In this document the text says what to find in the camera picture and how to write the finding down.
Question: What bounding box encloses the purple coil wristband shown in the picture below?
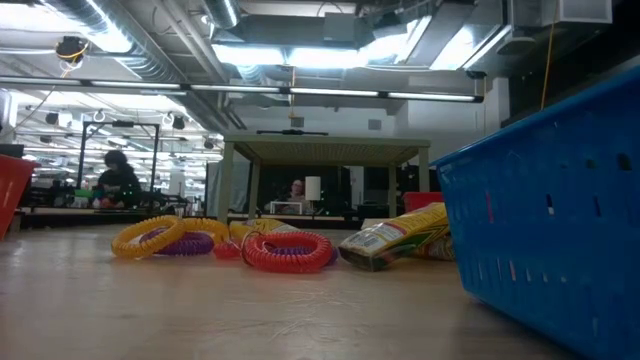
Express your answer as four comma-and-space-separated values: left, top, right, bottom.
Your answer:
264, 243, 340, 267
138, 227, 216, 258

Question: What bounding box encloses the yellow tube packet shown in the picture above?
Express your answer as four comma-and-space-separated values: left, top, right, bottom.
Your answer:
228, 217, 301, 242

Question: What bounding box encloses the orange-red coil wristband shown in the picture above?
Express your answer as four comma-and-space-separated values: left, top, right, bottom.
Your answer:
241, 230, 335, 275
213, 239, 245, 261

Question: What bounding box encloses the red plastic basket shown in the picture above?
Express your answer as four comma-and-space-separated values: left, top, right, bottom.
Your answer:
402, 191, 445, 214

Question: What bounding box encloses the yellow coil wristband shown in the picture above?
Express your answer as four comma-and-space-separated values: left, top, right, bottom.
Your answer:
180, 217, 232, 245
110, 214, 187, 261

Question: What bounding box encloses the blue plastic basket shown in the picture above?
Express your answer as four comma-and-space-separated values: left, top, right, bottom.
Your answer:
430, 64, 640, 360

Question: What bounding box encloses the orange plastic basket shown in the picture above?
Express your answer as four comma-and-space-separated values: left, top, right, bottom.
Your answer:
0, 153, 42, 241

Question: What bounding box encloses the white cylinder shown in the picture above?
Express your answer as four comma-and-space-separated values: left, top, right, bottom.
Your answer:
304, 175, 322, 202

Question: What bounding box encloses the person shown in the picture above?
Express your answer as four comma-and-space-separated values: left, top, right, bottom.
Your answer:
92, 149, 144, 210
282, 178, 309, 214

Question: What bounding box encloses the green small table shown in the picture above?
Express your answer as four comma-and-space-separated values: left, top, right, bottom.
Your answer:
216, 132, 432, 234

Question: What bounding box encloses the black flat bar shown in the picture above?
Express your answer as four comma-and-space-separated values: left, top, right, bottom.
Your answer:
256, 128, 330, 137

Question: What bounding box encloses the black LED light bar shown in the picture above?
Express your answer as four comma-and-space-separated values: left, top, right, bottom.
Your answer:
0, 74, 485, 104

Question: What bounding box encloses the grey ceiling junction box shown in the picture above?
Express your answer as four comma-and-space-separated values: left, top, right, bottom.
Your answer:
322, 12, 357, 44

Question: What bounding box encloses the white ceiling air unit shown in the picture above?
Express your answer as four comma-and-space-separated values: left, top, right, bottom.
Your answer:
509, 0, 614, 29

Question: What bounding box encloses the white frame box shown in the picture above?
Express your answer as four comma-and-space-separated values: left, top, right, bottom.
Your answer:
269, 200, 304, 216

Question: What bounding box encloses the silver round air duct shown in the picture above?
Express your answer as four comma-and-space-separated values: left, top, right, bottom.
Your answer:
202, 0, 241, 30

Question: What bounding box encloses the black metal frame stand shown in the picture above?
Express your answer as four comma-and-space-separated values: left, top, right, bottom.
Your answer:
77, 119, 161, 201

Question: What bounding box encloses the yellow hanging cable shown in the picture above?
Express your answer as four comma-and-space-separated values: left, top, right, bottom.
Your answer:
539, 0, 560, 110

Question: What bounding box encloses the black ceiling device yellow cable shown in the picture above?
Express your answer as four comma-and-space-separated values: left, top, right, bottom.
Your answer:
54, 35, 91, 65

